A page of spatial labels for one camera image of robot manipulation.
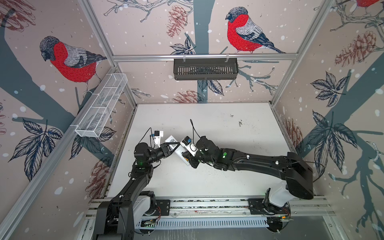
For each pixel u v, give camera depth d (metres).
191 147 0.63
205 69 1.05
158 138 0.74
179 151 0.75
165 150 0.70
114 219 0.44
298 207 0.75
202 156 0.64
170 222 0.78
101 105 0.79
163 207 0.73
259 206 0.73
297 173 0.43
